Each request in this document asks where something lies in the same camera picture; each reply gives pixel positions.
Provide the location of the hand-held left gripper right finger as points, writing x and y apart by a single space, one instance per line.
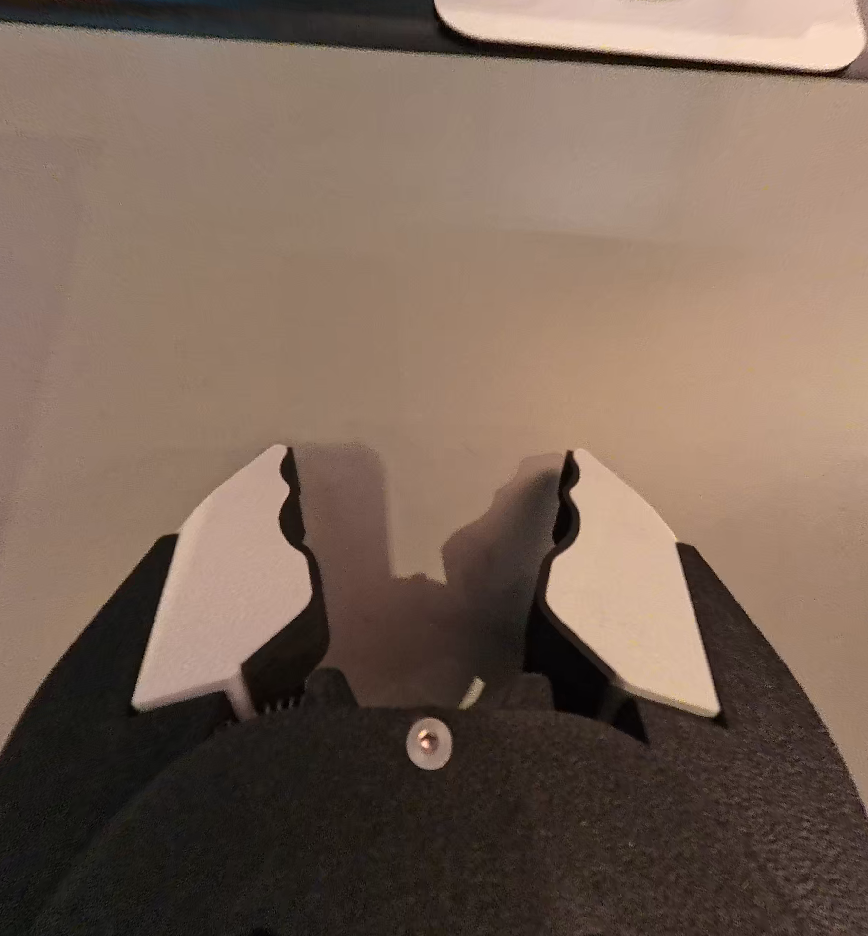
624 585

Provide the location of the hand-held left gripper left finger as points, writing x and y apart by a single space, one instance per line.
229 585

